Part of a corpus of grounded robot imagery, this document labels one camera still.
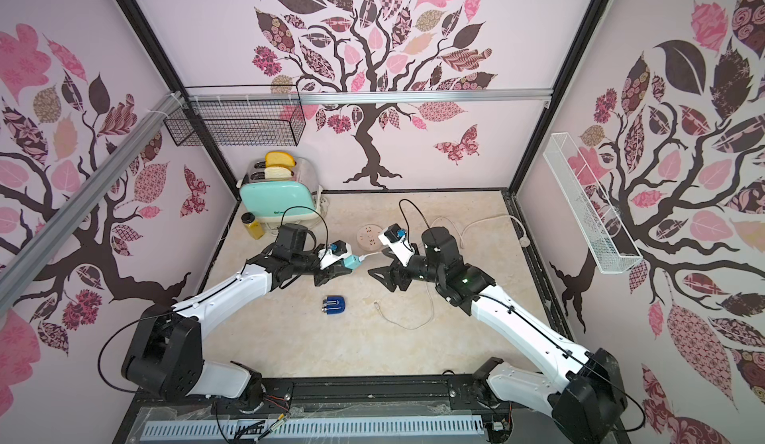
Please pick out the mint green toaster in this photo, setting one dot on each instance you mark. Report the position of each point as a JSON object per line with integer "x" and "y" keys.
{"x": 272, "y": 200}

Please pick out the mint green usb charger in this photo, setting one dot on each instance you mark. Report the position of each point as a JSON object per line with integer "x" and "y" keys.
{"x": 353, "y": 262}

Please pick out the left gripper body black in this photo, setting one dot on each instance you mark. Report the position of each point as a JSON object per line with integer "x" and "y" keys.
{"x": 314, "y": 262}

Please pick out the white slotted cable duct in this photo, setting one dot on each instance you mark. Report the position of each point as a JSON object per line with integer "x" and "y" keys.
{"x": 296, "y": 428}

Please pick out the blue electric shaver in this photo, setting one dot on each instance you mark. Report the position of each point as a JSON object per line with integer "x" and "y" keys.
{"x": 334, "y": 305}

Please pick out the aluminium rail left wall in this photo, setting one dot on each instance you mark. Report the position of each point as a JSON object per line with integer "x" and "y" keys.
{"x": 30, "y": 261}

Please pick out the aluminium rail back wall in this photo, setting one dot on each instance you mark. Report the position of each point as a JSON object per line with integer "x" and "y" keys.
{"x": 409, "y": 97}

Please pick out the white wire shelf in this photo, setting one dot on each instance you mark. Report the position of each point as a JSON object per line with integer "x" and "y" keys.
{"x": 601, "y": 224}

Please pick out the aluminium rail wall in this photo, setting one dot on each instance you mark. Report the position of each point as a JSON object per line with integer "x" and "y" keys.
{"x": 409, "y": 97}
{"x": 30, "y": 261}

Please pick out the black wire basket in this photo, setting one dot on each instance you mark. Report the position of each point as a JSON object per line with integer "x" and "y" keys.
{"x": 271, "y": 119}

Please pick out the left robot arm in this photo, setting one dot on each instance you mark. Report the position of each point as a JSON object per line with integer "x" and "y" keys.
{"x": 165, "y": 356}

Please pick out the small yellow bottle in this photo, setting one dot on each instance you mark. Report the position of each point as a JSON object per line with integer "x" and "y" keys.
{"x": 252, "y": 225}

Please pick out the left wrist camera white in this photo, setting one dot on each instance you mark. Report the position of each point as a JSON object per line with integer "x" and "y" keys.
{"x": 334, "y": 253}

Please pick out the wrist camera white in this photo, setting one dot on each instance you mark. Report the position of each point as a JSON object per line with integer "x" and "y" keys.
{"x": 334, "y": 253}
{"x": 396, "y": 239}

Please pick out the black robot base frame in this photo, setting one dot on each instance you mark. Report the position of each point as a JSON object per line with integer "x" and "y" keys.
{"x": 360, "y": 396}

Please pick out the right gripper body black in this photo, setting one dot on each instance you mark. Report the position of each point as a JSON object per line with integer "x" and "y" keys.
{"x": 400, "y": 270}

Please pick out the yellow bread slice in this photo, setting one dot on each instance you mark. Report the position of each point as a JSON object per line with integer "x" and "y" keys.
{"x": 280, "y": 159}

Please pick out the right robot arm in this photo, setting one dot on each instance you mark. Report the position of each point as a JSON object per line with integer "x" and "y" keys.
{"x": 581, "y": 391}

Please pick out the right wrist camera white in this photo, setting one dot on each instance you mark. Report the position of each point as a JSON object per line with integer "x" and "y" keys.
{"x": 396, "y": 239}

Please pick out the white bread slice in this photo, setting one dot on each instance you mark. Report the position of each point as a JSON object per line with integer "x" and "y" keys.
{"x": 278, "y": 172}

